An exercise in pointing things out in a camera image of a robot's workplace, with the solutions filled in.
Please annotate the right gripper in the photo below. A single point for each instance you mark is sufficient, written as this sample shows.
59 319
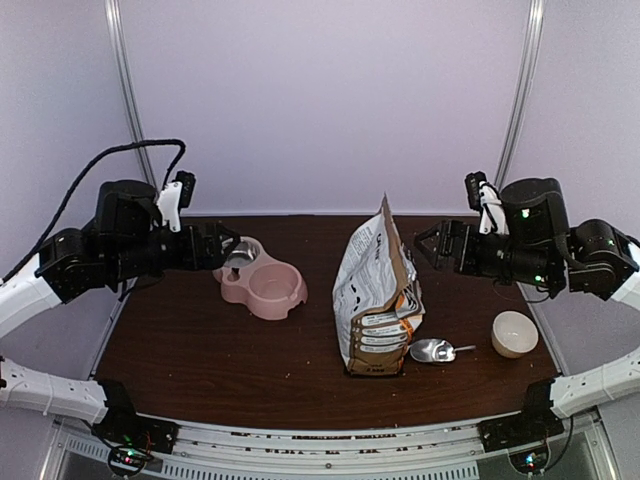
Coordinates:
450 230

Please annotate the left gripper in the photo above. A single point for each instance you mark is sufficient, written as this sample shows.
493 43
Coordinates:
212 257

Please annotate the pet food bag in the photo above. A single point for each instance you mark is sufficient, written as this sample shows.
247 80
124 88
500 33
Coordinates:
377 298

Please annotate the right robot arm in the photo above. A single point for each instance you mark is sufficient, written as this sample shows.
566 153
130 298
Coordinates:
524 236

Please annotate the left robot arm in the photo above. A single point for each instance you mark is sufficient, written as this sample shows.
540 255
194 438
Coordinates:
135 232

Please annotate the pink double pet feeder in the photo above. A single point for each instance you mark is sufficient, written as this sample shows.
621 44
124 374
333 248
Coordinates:
268 288

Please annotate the steel bowl insert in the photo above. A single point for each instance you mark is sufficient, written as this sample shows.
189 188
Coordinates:
243 254

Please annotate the metal scoop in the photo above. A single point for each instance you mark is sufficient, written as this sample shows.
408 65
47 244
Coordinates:
436 351

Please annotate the beige ceramic bowl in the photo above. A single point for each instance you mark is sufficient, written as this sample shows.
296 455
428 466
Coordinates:
513 334

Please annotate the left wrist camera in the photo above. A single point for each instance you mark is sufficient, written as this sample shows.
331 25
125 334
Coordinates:
188 182

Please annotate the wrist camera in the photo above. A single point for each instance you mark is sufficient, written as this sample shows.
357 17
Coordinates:
473 183
188 182

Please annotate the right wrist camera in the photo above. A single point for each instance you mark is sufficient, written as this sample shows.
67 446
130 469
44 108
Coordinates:
473 183

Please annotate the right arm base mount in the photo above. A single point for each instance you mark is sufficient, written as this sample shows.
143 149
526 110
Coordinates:
525 434

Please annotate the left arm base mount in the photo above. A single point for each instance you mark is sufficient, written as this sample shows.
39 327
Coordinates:
132 439

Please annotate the right aluminium frame post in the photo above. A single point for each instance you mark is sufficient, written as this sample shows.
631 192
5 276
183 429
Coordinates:
528 63

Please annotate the aluminium frame post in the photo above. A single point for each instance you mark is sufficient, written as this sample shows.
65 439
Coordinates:
528 63
118 43

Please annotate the left aluminium frame post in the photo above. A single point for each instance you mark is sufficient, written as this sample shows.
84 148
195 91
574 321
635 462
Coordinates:
118 43

